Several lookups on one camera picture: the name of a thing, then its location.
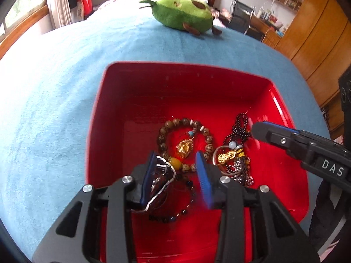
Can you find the gold buddha pendant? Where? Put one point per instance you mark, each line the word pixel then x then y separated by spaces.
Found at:
pixel 185 148

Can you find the wooden desk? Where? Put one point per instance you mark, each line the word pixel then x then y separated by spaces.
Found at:
pixel 270 35

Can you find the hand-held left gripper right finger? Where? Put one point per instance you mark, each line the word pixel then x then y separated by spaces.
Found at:
pixel 204 178

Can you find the black office chair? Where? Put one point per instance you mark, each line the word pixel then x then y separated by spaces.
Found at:
pixel 244 19

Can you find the green avocado plush toy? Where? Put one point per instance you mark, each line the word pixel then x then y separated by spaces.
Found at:
pixel 181 12

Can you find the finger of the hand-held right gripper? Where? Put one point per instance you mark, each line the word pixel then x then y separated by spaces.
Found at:
pixel 277 135

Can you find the white curtain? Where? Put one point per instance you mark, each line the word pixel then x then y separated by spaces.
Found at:
pixel 59 2

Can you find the gold figurine charm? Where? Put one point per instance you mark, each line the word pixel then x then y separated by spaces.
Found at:
pixel 227 157

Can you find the wooden wardrobe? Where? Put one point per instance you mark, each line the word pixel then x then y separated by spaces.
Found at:
pixel 318 46

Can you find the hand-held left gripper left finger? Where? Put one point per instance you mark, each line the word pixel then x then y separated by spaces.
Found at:
pixel 149 180

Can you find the red hanging garment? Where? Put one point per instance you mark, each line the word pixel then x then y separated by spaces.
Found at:
pixel 83 0

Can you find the blue blanket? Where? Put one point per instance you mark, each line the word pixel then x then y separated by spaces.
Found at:
pixel 54 101

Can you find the red plastic box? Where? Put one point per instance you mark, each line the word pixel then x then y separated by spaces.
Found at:
pixel 164 93

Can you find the wooden framed window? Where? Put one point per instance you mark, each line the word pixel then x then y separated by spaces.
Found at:
pixel 19 16

